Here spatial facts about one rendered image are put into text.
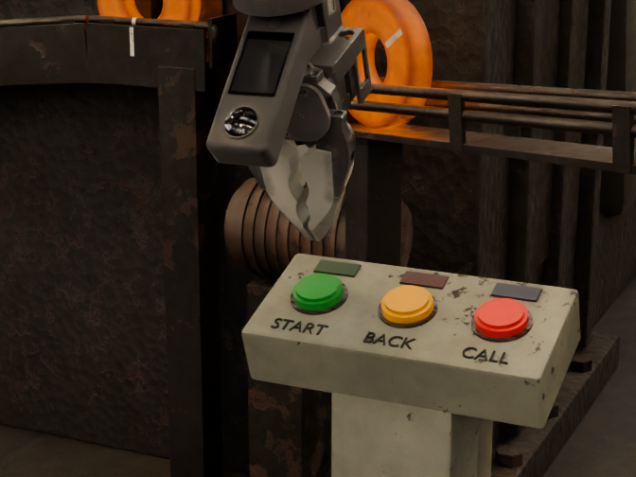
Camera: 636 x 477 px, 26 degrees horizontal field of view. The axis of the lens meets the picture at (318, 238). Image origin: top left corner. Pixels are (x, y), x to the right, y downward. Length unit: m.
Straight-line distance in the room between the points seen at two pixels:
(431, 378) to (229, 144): 0.24
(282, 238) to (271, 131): 0.80
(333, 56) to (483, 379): 0.26
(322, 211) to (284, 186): 0.03
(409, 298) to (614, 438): 1.33
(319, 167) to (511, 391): 0.21
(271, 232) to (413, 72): 0.31
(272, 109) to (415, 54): 0.63
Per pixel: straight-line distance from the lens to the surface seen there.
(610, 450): 2.31
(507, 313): 1.03
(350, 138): 0.99
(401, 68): 1.55
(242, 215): 1.73
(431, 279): 1.09
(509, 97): 1.35
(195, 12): 1.95
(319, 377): 1.07
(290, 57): 0.94
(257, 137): 0.92
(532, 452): 2.12
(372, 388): 1.05
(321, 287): 1.08
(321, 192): 1.02
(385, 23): 1.57
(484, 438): 1.25
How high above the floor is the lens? 0.94
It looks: 16 degrees down
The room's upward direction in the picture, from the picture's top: straight up
